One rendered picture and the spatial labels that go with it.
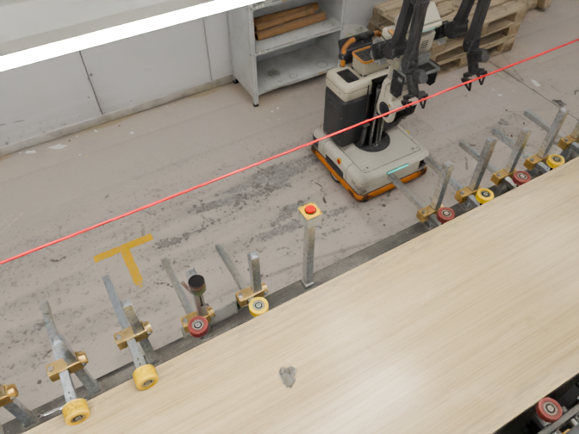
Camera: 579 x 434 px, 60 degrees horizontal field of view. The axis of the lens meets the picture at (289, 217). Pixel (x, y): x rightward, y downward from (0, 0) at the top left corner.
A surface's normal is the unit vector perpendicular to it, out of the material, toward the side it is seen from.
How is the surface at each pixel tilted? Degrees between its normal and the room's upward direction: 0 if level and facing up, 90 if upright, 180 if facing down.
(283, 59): 0
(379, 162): 0
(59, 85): 90
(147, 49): 90
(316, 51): 0
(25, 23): 61
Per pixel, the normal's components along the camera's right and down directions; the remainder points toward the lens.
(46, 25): 0.43, 0.25
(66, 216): 0.00, -0.65
